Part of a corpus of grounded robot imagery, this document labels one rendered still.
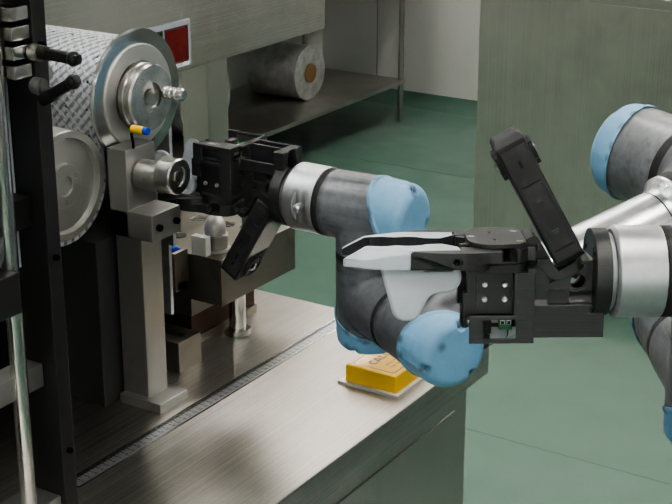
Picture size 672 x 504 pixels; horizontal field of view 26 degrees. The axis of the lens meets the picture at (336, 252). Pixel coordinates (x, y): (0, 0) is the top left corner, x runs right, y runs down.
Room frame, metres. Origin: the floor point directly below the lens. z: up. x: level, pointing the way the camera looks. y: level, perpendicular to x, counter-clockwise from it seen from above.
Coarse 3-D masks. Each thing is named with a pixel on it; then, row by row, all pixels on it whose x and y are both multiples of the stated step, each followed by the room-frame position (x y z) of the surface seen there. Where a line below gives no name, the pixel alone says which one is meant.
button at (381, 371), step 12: (360, 360) 1.58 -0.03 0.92; (372, 360) 1.58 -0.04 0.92; (384, 360) 1.58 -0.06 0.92; (396, 360) 1.58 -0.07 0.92; (348, 372) 1.57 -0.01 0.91; (360, 372) 1.56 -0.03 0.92; (372, 372) 1.56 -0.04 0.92; (384, 372) 1.55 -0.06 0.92; (396, 372) 1.55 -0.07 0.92; (408, 372) 1.56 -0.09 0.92; (372, 384) 1.56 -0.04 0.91; (384, 384) 1.55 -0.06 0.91; (396, 384) 1.54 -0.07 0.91; (408, 384) 1.56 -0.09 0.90
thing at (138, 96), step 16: (144, 64) 1.56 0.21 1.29; (128, 80) 1.54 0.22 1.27; (144, 80) 1.55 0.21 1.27; (160, 80) 1.58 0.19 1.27; (128, 96) 1.53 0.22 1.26; (144, 96) 1.56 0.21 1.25; (160, 96) 1.58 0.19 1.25; (128, 112) 1.53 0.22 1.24; (144, 112) 1.55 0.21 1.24; (160, 112) 1.57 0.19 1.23
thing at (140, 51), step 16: (128, 48) 1.56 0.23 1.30; (144, 48) 1.58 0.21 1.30; (112, 64) 1.54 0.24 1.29; (128, 64) 1.56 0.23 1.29; (160, 64) 1.60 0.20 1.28; (112, 80) 1.53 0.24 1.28; (112, 96) 1.53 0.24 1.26; (112, 112) 1.53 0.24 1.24; (112, 128) 1.53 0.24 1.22; (128, 128) 1.55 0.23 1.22; (160, 128) 1.60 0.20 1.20
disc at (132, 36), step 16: (128, 32) 1.56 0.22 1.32; (144, 32) 1.59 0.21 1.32; (112, 48) 1.54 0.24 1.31; (160, 48) 1.61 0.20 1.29; (96, 80) 1.52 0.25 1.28; (176, 80) 1.63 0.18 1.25; (96, 96) 1.52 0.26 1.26; (96, 112) 1.51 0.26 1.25; (96, 128) 1.52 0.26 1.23; (112, 144) 1.53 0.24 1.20
